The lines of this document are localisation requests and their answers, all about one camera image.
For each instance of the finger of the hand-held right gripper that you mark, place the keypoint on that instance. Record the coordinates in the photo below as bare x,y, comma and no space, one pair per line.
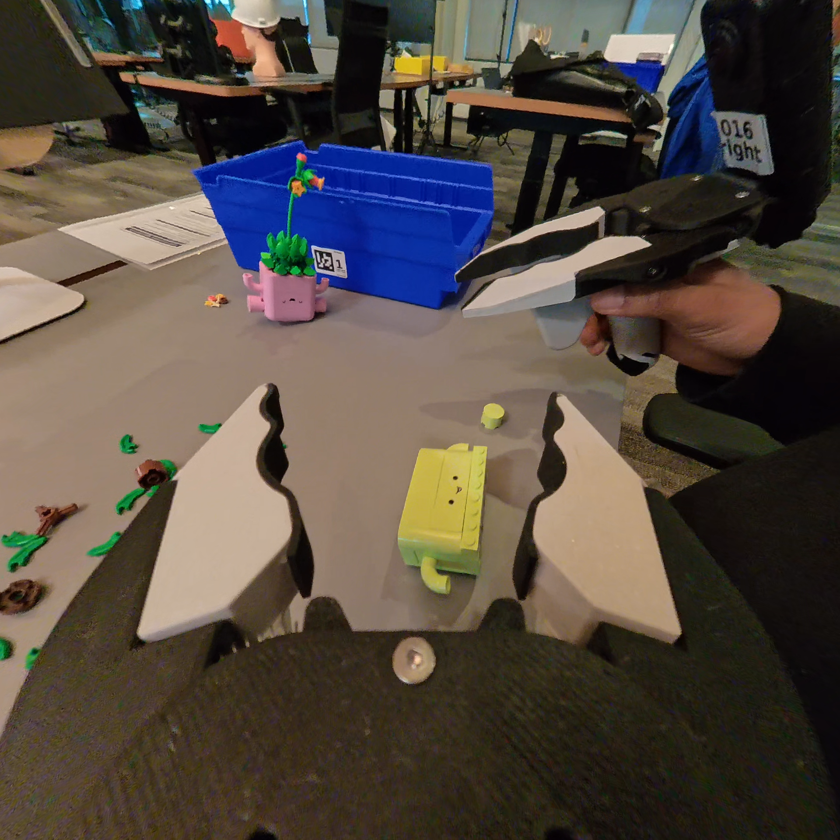
564,224
531,289

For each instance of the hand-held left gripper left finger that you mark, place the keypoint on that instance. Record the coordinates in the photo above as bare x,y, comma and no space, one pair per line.
216,525

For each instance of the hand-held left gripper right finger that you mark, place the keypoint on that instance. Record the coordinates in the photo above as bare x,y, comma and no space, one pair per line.
604,538

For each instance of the lime green round peg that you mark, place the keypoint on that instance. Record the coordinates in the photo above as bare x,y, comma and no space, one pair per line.
493,417

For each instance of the lime green toy brick pot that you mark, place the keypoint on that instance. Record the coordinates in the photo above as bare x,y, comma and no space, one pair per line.
436,512

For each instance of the person's right forearm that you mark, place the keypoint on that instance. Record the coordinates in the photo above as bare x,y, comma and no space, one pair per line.
800,367

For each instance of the person's right hand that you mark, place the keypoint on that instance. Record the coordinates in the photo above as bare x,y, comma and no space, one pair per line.
709,315

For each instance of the brown round brick piece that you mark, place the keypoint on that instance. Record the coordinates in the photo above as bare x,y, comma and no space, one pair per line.
150,473

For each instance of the scattered green leaf pieces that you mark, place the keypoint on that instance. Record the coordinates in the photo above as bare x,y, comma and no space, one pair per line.
105,546

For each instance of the blue storage box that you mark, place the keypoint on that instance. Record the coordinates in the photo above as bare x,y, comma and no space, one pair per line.
646,77

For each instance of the white paper box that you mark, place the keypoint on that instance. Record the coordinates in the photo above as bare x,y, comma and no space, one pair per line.
640,47

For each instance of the wooden desk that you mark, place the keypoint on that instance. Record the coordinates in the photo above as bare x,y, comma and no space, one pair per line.
216,85
525,103

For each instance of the black backpack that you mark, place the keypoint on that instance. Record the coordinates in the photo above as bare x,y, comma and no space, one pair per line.
577,82

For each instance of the blue plastic bin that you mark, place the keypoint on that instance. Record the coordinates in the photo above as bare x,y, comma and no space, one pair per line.
394,249

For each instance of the black mesh chair armrest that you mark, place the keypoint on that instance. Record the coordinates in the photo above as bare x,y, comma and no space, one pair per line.
695,426

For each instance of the brown branch brick piece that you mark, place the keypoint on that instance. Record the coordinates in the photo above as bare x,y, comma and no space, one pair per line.
52,517

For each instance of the brown flower-shaped brick piece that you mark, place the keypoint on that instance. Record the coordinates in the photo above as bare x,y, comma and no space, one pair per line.
19,596

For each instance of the yellow box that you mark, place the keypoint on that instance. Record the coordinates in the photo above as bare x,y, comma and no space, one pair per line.
417,65

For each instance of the small star flower pieces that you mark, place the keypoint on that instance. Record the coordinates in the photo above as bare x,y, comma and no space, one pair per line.
215,300

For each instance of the pink toy brick plant pot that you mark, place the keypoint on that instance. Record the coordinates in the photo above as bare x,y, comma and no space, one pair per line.
285,298

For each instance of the white mat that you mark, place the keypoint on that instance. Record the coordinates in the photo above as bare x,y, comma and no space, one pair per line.
33,302

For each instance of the printed paper sheets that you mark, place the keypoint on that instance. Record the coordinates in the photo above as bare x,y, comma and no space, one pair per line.
151,229

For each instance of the mannequin head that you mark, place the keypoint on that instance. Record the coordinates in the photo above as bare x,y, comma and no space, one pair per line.
266,56

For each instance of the white hard hat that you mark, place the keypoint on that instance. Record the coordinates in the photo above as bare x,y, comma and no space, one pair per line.
256,12

